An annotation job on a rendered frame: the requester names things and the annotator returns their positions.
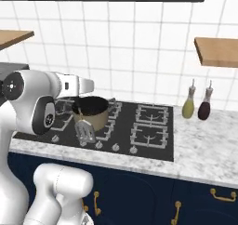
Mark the dark red vinegar bottle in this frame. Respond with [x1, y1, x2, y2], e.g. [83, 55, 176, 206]
[197, 79, 215, 122]

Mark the grey slotted spatula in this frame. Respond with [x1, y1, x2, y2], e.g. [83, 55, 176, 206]
[73, 107, 98, 145]

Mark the navy drawer front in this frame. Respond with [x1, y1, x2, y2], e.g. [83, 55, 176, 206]
[188, 181, 238, 212]

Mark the black gas hob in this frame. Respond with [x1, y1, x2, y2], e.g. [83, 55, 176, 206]
[12, 98, 176, 163]

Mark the gold door handle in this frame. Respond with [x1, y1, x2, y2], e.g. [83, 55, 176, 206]
[170, 200, 183, 225]
[81, 198, 90, 213]
[93, 191, 102, 218]

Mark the yellow oil bottle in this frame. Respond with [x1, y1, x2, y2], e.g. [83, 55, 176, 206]
[181, 78, 197, 120]

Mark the gold drawer handle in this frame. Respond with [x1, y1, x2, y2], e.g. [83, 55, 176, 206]
[209, 188, 238, 203]

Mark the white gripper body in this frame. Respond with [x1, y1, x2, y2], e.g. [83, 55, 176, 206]
[73, 74, 96, 99]

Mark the beige pot with dark inside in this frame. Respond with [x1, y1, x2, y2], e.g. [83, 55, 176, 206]
[71, 95, 111, 133]

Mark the wooden wall shelf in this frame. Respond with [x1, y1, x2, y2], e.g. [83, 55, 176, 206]
[193, 36, 238, 69]
[0, 29, 35, 51]

